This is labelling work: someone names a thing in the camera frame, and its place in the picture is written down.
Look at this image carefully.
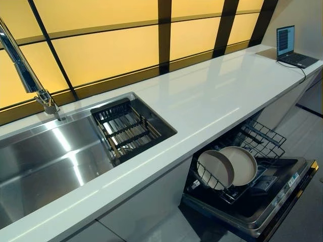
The cream round plate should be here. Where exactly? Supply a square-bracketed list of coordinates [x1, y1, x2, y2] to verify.
[196, 150, 235, 191]
[219, 146, 258, 187]

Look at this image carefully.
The black sink dish rack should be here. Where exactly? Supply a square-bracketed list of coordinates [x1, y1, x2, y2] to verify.
[90, 98, 162, 165]

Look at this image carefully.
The white glossy cabinet door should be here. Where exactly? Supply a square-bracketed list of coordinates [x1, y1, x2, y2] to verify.
[97, 158, 192, 242]
[60, 219, 119, 242]

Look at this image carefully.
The stainless steel sink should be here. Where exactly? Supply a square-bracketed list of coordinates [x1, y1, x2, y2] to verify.
[0, 92, 178, 229]

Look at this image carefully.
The grey detergent dispenser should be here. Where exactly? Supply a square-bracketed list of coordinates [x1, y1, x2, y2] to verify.
[251, 173, 278, 194]

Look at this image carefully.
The white cabinet end panel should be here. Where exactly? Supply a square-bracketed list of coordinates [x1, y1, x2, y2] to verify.
[256, 73, 316, 131]

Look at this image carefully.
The chrome kitchen faucet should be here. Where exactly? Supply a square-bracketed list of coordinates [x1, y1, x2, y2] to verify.
[0, 17, 67, 122]

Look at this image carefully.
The open dark laptop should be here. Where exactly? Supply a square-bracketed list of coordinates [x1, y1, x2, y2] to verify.
[276, 24, 320, 69]

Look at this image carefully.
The dark brown window frame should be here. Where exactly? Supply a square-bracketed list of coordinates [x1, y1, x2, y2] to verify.
[0, 0, 278, 127]

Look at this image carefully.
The black wire dishwasher rack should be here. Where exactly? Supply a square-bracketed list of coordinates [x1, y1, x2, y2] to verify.
[189, 118, 287, 205]

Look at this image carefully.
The black laptop cable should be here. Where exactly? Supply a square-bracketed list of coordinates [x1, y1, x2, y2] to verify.
[276, 59, 307, 84]

